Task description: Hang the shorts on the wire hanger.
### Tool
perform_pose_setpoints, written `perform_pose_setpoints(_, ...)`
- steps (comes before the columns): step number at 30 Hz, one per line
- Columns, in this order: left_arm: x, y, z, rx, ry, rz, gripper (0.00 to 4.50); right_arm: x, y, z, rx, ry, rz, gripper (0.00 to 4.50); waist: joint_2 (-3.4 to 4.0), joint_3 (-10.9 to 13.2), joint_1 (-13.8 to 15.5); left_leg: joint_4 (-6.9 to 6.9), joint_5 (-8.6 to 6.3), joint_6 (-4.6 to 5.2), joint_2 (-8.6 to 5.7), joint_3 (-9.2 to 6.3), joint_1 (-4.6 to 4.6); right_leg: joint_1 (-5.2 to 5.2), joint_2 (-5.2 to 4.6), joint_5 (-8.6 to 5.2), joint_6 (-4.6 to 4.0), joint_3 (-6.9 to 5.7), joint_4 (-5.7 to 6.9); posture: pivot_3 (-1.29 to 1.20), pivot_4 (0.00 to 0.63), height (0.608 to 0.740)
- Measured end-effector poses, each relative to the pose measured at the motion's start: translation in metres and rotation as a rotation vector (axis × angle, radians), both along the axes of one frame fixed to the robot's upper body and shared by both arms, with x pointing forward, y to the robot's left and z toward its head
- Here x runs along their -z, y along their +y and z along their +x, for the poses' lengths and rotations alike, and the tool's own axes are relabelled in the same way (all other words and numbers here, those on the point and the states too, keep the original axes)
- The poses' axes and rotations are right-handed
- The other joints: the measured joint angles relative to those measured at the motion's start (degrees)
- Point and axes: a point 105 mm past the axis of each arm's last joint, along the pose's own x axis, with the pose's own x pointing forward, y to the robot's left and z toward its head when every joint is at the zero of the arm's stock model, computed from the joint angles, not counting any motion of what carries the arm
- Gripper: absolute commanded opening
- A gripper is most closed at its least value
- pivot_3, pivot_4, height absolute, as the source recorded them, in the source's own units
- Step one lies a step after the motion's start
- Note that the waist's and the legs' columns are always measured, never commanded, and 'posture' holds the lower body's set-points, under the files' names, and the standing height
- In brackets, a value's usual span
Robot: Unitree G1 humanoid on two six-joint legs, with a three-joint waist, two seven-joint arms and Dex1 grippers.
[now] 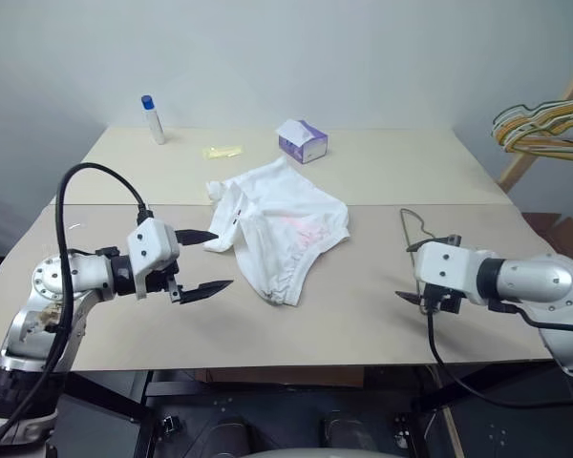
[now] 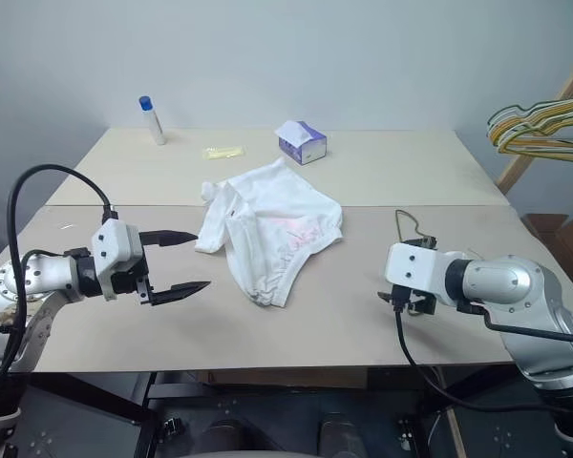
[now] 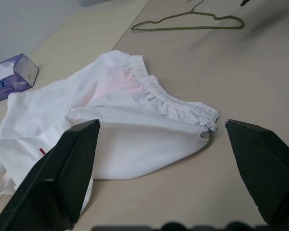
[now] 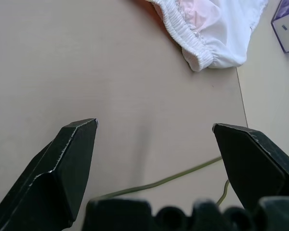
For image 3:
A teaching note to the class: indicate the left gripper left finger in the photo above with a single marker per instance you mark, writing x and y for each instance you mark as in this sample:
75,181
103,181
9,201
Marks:
50,183

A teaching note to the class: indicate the white tissue sheet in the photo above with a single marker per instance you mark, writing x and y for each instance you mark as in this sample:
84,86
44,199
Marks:
1,73

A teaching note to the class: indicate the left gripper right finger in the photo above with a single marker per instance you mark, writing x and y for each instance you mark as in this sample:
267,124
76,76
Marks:
267,173

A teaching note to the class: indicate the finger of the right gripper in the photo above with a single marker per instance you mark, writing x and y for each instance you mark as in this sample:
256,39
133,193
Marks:
244,2

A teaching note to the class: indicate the purple tissue box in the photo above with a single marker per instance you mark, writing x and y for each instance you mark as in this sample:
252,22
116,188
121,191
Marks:
17,81

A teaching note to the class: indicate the olive green clothes hanger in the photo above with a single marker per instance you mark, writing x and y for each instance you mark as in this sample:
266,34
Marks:
227,27

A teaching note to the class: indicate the white elastic-waist shorts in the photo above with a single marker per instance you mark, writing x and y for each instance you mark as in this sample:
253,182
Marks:
115,103

